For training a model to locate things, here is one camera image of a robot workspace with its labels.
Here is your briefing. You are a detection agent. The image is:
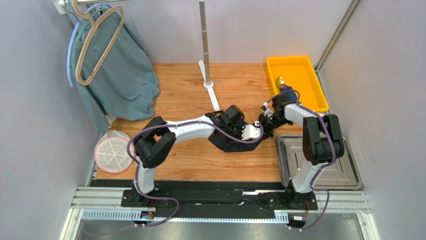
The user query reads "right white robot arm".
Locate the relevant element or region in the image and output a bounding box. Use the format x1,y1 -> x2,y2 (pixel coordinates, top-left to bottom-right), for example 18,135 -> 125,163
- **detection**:
258,93 -> 345,209

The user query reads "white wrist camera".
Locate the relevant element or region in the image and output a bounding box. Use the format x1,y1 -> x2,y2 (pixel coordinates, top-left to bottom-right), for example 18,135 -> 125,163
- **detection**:
261,102 -> 274,117
241,121 -> 263,141

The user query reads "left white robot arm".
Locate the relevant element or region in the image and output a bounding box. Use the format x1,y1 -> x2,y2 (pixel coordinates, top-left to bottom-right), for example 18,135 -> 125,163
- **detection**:
121,105 -> 264,208

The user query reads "pink rimmed white mesh basket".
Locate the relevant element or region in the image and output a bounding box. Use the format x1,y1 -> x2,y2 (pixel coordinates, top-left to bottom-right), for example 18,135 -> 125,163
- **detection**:
94,130 -> 134,174

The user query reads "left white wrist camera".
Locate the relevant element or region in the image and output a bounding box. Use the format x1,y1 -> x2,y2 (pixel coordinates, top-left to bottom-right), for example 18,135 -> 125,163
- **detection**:
241,121 -> 263,141

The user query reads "green clothes hanger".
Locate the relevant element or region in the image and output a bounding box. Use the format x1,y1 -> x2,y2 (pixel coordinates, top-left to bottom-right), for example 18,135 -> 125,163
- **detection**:
76,7 -> 104,41

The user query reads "white stand base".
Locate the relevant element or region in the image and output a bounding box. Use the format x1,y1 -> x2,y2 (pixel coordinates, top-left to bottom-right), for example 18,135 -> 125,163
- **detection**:
198,60 -> 220,111

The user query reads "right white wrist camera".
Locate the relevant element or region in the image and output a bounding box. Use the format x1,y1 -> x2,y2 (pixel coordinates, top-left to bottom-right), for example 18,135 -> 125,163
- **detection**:
261,102 -> 274,117

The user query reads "metal tray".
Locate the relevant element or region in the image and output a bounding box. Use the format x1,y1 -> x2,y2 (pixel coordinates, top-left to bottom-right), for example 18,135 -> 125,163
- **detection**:
276,134 -> 363,191

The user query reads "metal stand pole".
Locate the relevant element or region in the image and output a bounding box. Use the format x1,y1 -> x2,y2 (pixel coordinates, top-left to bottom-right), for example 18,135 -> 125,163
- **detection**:
198,0 -> 214,89

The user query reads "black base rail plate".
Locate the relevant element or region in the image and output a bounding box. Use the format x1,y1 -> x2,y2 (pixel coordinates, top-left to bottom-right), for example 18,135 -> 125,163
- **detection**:
90,179 -> 318,219

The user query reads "aluminium frame rail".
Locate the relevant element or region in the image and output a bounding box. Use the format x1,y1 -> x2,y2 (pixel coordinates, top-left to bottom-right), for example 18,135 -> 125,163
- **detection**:
60,180 -> 380,240

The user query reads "beige clothes hanger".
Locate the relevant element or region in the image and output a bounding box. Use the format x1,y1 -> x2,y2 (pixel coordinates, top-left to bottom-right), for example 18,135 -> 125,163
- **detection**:
71,0 -> 125,87

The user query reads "rolled dark blue napkin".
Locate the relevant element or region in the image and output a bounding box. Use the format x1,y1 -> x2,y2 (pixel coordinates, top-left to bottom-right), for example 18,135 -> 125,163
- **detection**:
279,85 -> 298,102

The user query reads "teal hanging cloth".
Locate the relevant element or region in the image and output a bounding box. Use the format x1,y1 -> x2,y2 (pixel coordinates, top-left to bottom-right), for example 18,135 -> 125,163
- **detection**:
71,13 -> 160,135

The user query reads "yellow plastic bin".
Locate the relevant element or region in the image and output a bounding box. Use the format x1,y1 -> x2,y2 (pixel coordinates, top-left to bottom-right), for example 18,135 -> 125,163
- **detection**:
266,55 -> 329,113

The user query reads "black paper napkin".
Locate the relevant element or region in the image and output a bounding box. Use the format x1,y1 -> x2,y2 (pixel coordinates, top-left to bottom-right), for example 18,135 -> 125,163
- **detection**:
208,131 -> 262,153

